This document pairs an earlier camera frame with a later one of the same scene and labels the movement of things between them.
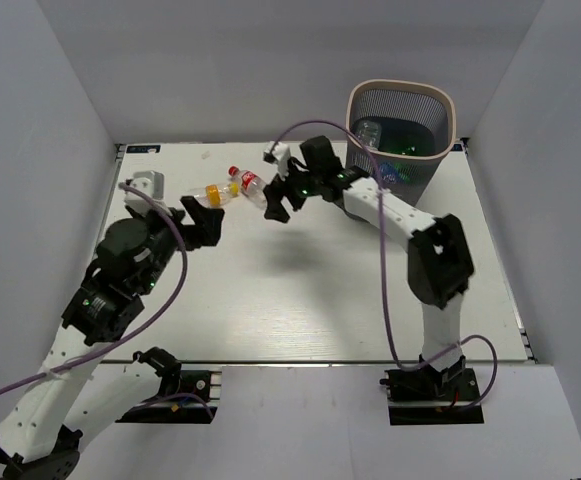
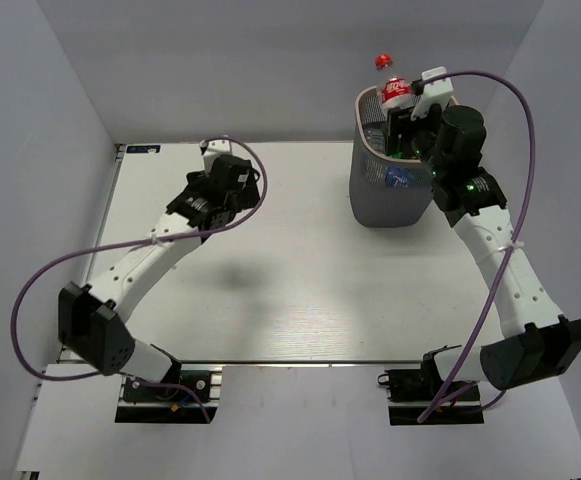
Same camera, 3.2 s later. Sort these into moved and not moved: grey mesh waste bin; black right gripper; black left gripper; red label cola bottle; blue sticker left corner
Moved: black left gripper; black right gripper; red label cola bottle
Not moved: grey mesh waste bin; blue sticker left corner
